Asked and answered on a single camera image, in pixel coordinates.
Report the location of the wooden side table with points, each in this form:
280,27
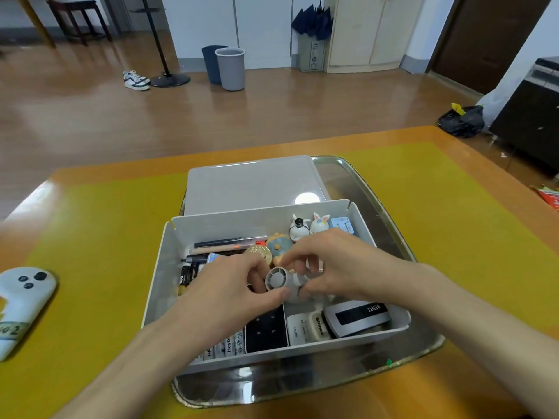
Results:
37,21

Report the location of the dark wooden stool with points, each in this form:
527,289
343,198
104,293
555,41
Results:
74,4

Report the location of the white storage box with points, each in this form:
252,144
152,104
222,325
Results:
209,226

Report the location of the white built-in wardrobe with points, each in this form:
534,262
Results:
205,26

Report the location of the white figurine black hat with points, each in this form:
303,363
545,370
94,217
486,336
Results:
299,231

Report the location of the white mini fan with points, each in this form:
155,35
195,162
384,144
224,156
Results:
276,281

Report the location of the bundle of black pens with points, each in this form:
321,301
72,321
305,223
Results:
227,240

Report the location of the red marker pen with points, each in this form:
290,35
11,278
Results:
222,247

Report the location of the white remote control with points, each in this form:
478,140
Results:
305,329

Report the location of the navy folded umbrella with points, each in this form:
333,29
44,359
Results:
312,21

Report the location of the person's right forearm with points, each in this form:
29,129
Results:
489,322

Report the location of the person's left forearm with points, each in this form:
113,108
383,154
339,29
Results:
131,370

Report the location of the white sneaker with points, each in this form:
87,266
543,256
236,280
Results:
132,74
136,85

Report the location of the black garbage bag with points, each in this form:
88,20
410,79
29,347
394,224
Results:
460,122

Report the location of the cream two-door cabinet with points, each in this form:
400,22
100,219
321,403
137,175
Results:
362,30

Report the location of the white handheld controller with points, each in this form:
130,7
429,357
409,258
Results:
22,301

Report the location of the black coat stand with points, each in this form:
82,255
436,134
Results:
170,80

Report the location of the dark brown door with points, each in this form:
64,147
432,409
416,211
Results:
484,39

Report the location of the stainless steel tray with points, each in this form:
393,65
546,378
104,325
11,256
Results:
371,213

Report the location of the person's left hand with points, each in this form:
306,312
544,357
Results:
218,296

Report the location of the white box lid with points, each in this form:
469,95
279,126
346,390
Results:
249,187

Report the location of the dark blue trash bin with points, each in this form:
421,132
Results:
208,65

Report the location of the pile of small batteries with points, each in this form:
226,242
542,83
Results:
227,346

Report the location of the gray trash bin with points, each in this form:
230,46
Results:
230,69

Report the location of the black WiFi device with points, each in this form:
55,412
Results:
266,329

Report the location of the person's right hand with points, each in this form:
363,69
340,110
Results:
362,270

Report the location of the red cylindrical can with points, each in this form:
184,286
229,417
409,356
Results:
257,250

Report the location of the light blue small box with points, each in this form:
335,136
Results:
343,225

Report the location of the black low cabinet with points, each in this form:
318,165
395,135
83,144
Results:
528,122

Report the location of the gray metal safe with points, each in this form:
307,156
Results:
311,54

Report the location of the yellow table mat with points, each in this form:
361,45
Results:
100,239

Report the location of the white bunny figurine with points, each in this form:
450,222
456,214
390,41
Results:
319,224

